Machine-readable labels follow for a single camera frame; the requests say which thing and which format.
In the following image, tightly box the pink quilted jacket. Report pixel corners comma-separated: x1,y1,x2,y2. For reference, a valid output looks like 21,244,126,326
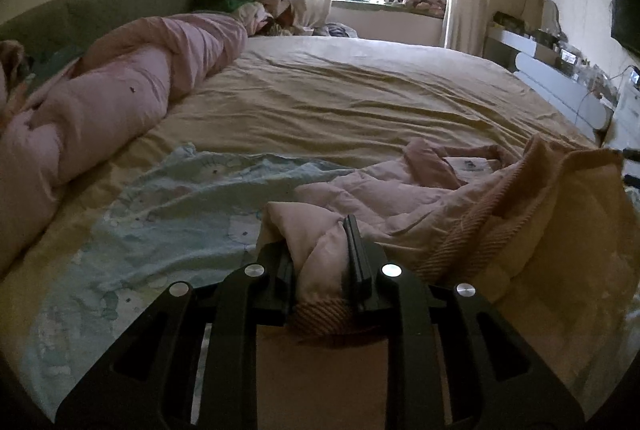
257,137,639,429

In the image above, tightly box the clothes pile by headboard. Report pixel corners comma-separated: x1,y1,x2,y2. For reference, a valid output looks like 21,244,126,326
190,0,299,37

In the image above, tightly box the white drawer cabinet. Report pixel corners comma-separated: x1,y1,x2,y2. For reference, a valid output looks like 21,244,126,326
604,84,640,150

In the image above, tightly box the white curved low bench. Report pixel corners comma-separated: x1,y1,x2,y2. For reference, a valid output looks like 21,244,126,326
514,52,613,144

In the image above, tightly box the light blue cartoon blanket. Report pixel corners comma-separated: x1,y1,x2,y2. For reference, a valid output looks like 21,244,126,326
18,146,356,414

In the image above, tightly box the grey desk with clutter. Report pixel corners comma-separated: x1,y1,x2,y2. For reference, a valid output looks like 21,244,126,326
485,12,586,68

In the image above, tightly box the rolled pink duvet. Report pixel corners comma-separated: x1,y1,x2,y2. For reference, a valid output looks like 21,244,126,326
1,13,247,270

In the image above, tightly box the beige bed sheet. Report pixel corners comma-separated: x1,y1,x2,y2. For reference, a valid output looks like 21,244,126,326
0,35,599,291

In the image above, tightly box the black wall television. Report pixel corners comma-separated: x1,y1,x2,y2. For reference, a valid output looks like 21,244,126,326
611,0,640,54

